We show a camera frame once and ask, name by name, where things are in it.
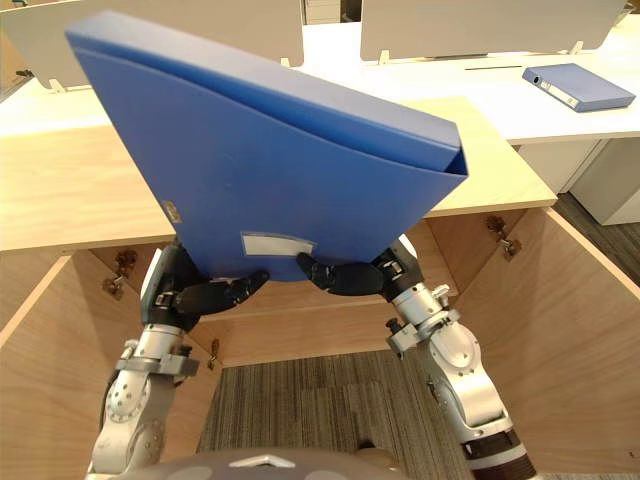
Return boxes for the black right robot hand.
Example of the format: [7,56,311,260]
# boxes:
[296,238,420,304]

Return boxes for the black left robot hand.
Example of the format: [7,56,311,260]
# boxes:
[140,241,272,333]

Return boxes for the blue box file folder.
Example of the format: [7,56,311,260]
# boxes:
[64,11,470,283]
[521,62,636,114]

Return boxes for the light wooden cabinet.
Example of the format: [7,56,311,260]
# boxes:
[0,96,559,369]

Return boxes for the grey robot torso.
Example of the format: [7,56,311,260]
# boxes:
[132,447,401,480]

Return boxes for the white desk divider panel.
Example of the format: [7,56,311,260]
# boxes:
[359,0,632,64]
[0,0,306,89]

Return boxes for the white drawer pedestal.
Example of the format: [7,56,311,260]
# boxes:
[514,138,603,195]
[568,137,640,227]

